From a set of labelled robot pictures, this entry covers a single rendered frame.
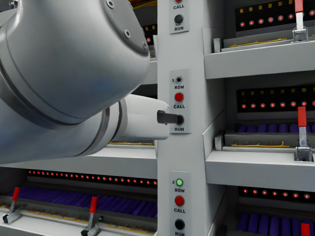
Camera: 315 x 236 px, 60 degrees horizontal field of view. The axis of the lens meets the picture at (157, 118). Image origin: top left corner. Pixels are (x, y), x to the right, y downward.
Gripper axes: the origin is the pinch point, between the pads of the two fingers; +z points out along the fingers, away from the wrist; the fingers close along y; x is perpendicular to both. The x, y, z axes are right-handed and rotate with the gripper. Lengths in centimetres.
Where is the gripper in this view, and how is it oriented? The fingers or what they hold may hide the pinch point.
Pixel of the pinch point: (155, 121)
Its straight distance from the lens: 41.7
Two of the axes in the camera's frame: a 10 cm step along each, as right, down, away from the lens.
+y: 9.0, -0.2, -4.4
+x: 0.1, -10.0, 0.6
